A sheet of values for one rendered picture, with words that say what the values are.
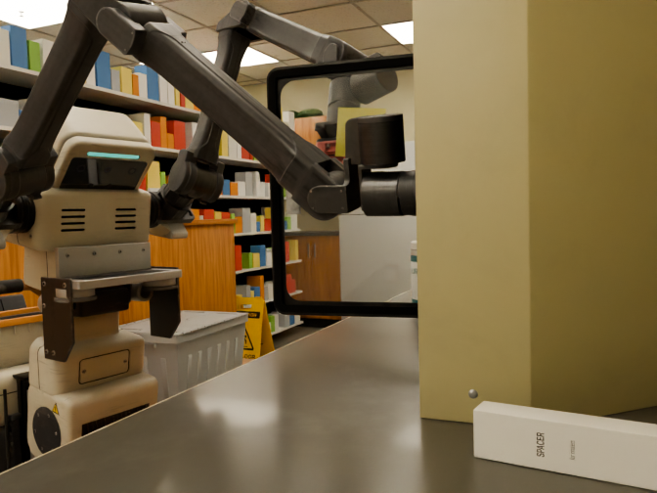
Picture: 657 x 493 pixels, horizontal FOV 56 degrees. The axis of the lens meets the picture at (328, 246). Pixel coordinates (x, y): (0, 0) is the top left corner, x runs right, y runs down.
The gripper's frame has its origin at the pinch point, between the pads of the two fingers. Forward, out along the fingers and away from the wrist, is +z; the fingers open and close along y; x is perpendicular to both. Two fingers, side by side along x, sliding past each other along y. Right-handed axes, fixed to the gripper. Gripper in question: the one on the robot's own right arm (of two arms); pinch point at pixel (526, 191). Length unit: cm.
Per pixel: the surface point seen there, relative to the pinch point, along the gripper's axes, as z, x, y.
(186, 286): -204, 44, 210
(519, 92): 0.6, -8.9, -13.7
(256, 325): -199, 79, 280
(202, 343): -157, 63, 159
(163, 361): -165, 67, 140
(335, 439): -14.9, 23.6, -22.2
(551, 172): 3.4, -1.4, -11.8
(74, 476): -32, 24, -37
